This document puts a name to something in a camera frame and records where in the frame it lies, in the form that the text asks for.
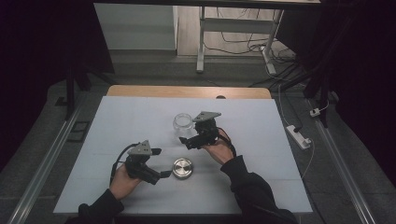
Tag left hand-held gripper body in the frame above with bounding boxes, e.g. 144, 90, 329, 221
123, 139, 163, 187

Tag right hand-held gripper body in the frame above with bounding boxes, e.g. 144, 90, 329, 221
191, 110, 223, 147

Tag round metal jar lid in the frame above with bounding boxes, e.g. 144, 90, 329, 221
172, 157, 194, 180

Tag clear glass jar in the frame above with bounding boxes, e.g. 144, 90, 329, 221
172, 112, 194, 132

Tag person's right hand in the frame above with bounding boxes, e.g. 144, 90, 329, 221
201, 128, 235, 166

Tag person's left hand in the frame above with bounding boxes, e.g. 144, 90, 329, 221
108, 163, 143, 201

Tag wooden table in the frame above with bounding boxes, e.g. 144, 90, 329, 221
106, 84, 273, 100

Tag white foam board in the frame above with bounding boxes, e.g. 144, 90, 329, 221
52, 95, 314, 216

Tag white power strip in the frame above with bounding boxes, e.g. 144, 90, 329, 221
286, 124, 313, 150

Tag black metal stand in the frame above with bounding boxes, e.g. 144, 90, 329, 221
55, 60, 110, 121

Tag black tripod stand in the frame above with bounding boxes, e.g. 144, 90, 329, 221
274, 8, 353, 129

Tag white cabinet panel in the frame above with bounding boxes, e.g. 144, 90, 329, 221
93, 3, 178, 51

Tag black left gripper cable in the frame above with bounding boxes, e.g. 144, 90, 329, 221
109, 142, 140, 185

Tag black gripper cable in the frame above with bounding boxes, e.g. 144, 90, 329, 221
109, 142, 140, 185
217, 126, 238, 158

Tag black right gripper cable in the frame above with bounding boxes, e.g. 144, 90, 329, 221
217, 126, 238, 158

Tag black floor frame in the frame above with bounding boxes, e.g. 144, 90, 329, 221
66, 120, 92, 144

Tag thin white cable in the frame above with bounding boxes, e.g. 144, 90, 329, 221
277, 84, 316, 180

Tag black floor cables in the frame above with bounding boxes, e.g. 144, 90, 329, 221
204, 7, 309, 89

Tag metal floor rail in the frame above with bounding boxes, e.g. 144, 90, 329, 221
305, 98, 378, 224
7, 92, 89, 224

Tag white desk frame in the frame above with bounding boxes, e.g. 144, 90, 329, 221
195, 6, 285, 76

